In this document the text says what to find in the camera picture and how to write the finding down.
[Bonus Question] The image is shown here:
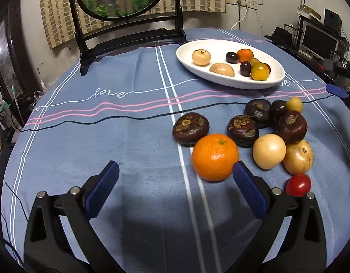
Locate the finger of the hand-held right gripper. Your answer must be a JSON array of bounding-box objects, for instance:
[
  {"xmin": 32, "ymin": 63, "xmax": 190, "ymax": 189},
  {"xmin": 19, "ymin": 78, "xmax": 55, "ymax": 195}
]
[
  {"xmin": 325, "ymin": 83, "xmax": 350, "ymax": 106},
  {"xmin": 322, "ymin": 59, "xmax": 350, "ymax": 78}
]

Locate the small pale yellow fruit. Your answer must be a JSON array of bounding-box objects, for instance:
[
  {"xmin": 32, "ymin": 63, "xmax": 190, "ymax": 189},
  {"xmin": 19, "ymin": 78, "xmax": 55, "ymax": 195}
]
[{"xmin": 286, "ymin": 97, "xmax": 303, "ymax": 113}]

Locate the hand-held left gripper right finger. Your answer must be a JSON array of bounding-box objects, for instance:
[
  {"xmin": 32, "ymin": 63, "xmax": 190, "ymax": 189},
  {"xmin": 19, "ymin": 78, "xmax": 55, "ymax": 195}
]
[{"xmin": 232, "ymin": 161, "xmax": 327, "ymax": 273}]

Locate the blue striped tablecloth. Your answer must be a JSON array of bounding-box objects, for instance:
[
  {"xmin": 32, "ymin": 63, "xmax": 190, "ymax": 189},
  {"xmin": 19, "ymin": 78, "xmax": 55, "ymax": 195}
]
[{"xmin": 0, "ymin": 28, "xmax": 350, "ymax": 273}]

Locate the white oval plate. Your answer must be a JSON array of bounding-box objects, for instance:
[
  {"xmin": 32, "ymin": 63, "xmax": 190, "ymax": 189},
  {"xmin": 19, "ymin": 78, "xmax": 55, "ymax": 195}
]
[{"xmin": 176, "ymin": 40, "xmax": 286, "ymax": 89}]

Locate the smooth cream round fruit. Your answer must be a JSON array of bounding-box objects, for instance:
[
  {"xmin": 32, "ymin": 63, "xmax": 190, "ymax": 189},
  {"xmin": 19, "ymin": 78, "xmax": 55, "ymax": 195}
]
[{"xmin": 252, "ymin": 134, "xmax": 286, "ymax": 170}]

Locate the round goldfish screen black frame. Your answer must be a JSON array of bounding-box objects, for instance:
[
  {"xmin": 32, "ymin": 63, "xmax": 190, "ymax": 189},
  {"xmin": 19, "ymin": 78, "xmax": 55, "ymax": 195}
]
[{"xmin": 66, "ymin": 0, "xmax": 187, "ymax": 77}]

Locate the golden tan oval fruit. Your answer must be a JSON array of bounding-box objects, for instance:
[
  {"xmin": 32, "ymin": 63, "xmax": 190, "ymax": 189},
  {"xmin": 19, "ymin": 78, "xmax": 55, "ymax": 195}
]
[{"xmin": 282, "ymin": 139, "xmax": 314, "ymax": 175}]

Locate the beige round fruit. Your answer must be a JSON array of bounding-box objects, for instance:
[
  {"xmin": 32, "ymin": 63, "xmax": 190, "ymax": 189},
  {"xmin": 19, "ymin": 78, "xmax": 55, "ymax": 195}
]
[{"xmin": 209, "ymin": 63, "xmax": 235, "ymax": 78}]

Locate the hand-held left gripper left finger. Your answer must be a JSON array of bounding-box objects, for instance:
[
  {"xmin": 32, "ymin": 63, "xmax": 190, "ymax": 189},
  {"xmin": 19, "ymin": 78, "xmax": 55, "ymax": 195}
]
[{"xmin": 23, "ymin": 161, "xmax": 120, "ymax": 273}]

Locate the black computer desk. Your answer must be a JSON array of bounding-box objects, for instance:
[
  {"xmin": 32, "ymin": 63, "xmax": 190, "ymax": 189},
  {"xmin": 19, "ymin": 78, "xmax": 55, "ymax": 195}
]
[{"xmin": 266, "ymin": 14, "xmax": 350, "ymax": 80}]

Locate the flat cardboard box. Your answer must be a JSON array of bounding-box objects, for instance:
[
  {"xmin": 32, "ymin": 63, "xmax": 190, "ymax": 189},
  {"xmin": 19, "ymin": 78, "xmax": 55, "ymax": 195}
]
[{"xmin": 297, "ymin": 4, "xmax": 320, "ymax": 18}]

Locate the computer monitor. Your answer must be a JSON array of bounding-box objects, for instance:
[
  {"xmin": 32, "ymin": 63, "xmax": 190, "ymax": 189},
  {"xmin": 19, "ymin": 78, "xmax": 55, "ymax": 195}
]
[{"xmin": 300, "ymin": 23, "xmax": 340, "ymax": 59}]

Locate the orange mandarin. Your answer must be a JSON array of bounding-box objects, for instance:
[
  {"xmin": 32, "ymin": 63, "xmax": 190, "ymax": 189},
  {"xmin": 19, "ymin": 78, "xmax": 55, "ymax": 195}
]
[
  {"xmin": 237, "ymin": 49, "xmax": 254, "ymax": 63},
  {"xmin": 191, "ymin": 133, "xmax": 239, "ymax": 182}
]

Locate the black brimmed hat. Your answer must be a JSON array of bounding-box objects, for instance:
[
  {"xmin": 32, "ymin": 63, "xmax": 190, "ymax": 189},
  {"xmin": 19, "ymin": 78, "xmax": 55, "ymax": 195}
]
[{"xmin": 264, "ymin": 27, "xmax": 298, "ymax": 46}]

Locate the beige checked curtain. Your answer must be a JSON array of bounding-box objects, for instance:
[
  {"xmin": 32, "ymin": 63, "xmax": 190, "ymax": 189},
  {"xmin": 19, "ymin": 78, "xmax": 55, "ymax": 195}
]
[{"xmin": 38, "ymin": 0, "xmax": 227, "ymax": 50}]

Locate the yellow orange round fruit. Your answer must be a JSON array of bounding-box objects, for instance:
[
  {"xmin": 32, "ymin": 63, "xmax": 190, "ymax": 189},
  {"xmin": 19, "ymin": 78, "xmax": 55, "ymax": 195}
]
[{"xmin": 251, "ymin": 62, "xmax": 269, "ymax": 81}]

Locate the cream ribbed fruit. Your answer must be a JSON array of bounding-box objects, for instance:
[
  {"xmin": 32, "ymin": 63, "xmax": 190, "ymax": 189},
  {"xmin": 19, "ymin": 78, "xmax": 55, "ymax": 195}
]
[{"xmin": 191, "ymin": 49, "xmax": 212, "ymax": 67}]

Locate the dark wooden framed mirror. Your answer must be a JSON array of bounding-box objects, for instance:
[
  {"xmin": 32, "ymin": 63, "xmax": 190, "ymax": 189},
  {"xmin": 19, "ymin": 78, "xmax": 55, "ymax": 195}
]
[{"xmin": 0, "ymin": 0, "xmax": 25, "ymax": 103}]

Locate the black speaker box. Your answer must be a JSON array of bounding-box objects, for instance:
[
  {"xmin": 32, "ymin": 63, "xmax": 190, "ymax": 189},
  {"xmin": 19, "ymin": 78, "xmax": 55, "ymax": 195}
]
[{"xmin": 324, "ymin": 8, "xmax": 342, "ymax": 32}]

